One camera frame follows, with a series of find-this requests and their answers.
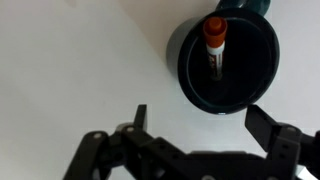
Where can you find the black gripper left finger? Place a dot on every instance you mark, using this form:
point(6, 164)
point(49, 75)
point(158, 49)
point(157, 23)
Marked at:
point(130, 146)

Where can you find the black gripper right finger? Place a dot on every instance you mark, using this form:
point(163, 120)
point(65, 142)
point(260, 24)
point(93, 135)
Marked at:
point(286, 146)

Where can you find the dark green ceramic mug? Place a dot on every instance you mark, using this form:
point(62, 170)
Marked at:
point(251, 57)

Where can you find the orange capped white marker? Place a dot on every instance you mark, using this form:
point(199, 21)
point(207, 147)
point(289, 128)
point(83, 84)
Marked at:
point(214, 31)

